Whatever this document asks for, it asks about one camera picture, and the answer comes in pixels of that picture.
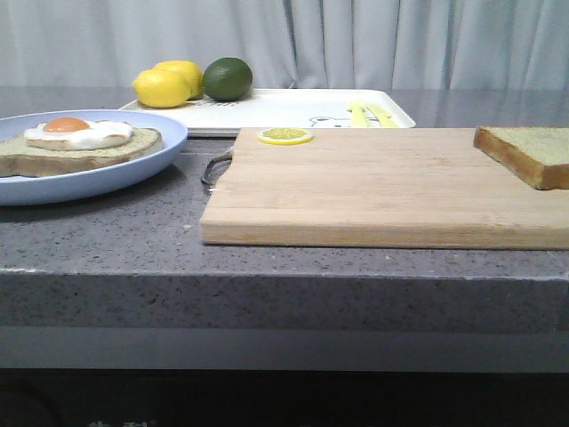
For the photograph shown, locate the fried egg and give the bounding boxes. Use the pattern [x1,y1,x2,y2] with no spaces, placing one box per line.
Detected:
[24,117,133,150]

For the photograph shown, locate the bread slice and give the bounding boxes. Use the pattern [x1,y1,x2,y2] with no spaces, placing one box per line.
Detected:
[1,128,164,177]
[473,126,568,190]

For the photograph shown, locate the light blue plate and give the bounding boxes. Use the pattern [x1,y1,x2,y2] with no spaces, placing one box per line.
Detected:
[1,109,188,206]

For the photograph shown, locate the white bear tray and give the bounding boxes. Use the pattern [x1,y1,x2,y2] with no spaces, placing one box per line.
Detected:
[123,89,415,137]

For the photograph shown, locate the lemon slice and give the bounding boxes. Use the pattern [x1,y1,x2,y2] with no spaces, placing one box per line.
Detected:
[257,127,313,145]

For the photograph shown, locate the yellow plastic fork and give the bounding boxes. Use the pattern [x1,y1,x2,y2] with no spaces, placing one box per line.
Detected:
[348,101,370,128]

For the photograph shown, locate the yellow plastic knife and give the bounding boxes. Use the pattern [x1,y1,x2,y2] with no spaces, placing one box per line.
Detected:
[365,104,398,128]

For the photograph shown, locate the green lime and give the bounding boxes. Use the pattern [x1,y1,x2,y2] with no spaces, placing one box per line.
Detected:
[203,57,252,101]

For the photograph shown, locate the wooden cutting board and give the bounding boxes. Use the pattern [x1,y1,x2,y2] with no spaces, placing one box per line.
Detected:
[200,128,568,249]

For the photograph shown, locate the grey white curtain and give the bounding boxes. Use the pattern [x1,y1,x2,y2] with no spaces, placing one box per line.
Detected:
[1,1,568,90]

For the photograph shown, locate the rear yellow lemon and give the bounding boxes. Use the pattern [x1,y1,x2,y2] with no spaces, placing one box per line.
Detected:
[154,60,204,100]

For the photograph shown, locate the yellow lemon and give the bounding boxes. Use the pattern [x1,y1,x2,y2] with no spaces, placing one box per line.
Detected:
[132,68,192,109]
[154,60,204,100]

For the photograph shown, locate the front yellow lemon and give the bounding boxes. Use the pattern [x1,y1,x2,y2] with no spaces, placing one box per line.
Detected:
[132,68,192,109]

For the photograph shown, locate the metal cutting board handle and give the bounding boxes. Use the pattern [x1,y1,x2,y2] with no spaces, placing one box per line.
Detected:
[201,148,234,192]

